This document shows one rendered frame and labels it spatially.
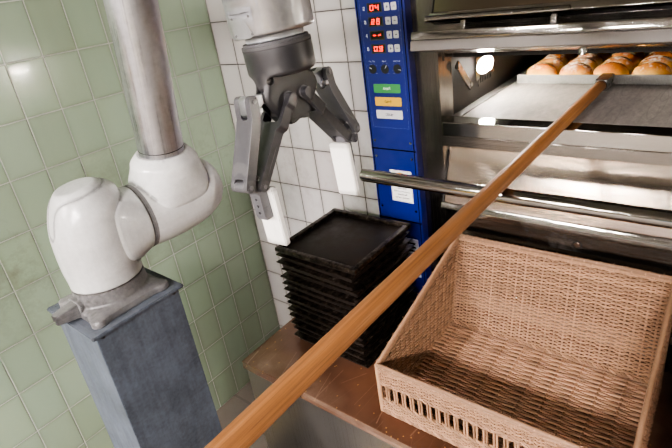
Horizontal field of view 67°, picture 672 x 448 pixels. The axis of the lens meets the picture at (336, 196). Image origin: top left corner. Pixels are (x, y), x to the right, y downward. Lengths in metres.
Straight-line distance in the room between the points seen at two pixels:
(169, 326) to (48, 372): 0.68
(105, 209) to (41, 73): 0.65
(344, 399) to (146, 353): 0.52
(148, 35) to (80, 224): 0.40
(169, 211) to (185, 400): 0.47
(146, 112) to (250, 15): 0.65
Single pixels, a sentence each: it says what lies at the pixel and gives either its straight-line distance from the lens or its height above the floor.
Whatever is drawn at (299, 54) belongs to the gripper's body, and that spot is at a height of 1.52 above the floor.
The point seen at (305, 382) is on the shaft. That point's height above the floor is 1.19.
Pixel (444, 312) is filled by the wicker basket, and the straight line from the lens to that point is 1.55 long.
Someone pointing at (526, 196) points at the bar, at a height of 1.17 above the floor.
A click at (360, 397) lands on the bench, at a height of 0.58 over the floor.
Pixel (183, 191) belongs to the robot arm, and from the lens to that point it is 1.19.
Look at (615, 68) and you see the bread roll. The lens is 1.77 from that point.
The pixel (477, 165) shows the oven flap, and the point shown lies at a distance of 1.47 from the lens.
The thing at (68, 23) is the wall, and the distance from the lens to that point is 1.72.
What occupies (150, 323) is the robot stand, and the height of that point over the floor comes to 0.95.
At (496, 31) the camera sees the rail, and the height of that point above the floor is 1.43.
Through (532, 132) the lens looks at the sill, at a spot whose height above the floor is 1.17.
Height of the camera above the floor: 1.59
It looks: 23 degrees down
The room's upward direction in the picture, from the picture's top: 9 degrees counter-clockwise
